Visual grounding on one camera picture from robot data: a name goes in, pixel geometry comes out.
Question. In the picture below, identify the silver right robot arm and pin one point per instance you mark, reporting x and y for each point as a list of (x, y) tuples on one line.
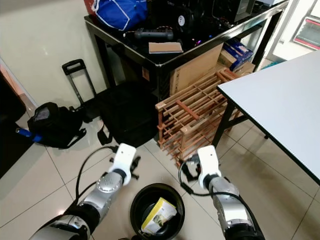
[(230, 200)]

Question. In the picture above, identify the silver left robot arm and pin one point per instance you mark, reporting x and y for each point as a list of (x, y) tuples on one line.
[(105, 192)]

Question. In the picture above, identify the black round rubbish bin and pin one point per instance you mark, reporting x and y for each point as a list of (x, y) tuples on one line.
[(172, 200)]

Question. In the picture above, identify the wooden slatted rack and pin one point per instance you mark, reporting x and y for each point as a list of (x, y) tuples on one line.
[(159, 125)]

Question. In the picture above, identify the yellow white carton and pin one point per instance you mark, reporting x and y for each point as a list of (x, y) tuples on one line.
[(159, 215)]

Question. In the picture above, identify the black trolley suitcase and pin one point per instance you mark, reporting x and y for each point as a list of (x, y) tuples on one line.
[(130, 115)]

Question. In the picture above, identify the large brown cardboard box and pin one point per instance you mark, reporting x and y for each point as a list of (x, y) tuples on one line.
[(195, 67)]

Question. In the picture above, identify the white table black legs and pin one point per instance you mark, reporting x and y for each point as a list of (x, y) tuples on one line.
[(280, 100)]

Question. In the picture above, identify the flat brown cardboard pad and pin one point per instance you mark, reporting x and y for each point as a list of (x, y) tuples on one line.
[(165, 47)]

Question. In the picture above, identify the black low bench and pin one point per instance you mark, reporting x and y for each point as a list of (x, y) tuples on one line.
[(7, 145)]

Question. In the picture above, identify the blue product box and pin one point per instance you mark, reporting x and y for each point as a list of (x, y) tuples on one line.
[(237, 50)]

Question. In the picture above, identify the teal floor mat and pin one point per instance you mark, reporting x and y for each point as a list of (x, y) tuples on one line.
[(270, 64)]

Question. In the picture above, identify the black power strip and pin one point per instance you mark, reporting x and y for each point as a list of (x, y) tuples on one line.
[(152, 34)]

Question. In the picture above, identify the black glass desk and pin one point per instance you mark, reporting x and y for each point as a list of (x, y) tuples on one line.
[(120, 47)]

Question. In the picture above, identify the black backpack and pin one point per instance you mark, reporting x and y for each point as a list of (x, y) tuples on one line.
[(55, 125)]

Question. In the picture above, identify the blue bottle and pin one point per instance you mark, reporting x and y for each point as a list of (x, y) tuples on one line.
[(27, 133)]

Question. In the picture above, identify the black fan unit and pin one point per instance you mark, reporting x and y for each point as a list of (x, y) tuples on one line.
[(180, 19)]

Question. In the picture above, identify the blue fabric bag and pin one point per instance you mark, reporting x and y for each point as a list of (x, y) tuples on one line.
[(120, 14)]

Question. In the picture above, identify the red bag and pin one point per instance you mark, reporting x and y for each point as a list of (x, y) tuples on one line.
[(89, 5)]

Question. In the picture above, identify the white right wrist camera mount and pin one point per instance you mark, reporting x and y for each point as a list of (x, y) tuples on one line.
[(209, 162)]

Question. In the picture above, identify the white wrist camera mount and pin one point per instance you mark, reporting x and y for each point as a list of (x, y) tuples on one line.
[(209, 162), (125, 156)]

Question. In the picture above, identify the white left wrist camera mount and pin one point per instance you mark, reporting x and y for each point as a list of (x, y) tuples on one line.
[(125, 156)]

